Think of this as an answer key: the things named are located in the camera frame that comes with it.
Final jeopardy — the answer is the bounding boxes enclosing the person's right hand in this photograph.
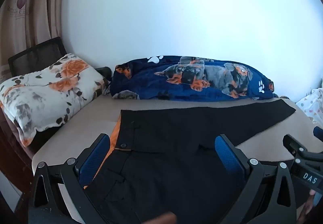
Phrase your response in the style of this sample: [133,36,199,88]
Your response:
[298,189,318,224]

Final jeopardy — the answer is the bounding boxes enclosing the black mesh chair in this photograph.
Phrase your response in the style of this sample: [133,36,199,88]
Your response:
[7,36,67,76]

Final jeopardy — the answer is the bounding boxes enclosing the beige bed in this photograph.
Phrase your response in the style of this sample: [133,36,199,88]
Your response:
[0,94,323,224]

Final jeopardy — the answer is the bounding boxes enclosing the blue dog printed blanket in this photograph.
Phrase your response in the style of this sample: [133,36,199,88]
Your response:
[110,55,275,101]

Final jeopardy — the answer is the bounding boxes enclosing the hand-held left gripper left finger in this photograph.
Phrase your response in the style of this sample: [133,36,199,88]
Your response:
[28,133,111,224]

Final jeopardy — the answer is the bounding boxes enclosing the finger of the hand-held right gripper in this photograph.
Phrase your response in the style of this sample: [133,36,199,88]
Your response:
[313,126,323,142]
[283,134,323,164]

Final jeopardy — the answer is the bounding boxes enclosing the white patterned cloth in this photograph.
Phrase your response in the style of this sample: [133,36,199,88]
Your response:
[295,88,323,126]

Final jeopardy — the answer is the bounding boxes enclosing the black armrest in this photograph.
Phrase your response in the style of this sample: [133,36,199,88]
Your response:
[95,67,113,81]

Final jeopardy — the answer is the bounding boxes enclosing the beige printed curtain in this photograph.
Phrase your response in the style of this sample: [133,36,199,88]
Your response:
[0,0,76,83]

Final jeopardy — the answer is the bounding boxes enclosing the black pants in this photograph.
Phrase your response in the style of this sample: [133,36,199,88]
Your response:
[84,99,296,224]

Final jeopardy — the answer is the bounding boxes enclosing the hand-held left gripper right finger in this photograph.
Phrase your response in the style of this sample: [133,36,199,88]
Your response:
[214,134,297,224]

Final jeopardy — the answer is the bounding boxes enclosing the white floral pillow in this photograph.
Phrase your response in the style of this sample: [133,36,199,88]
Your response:
[0,53,110,147]

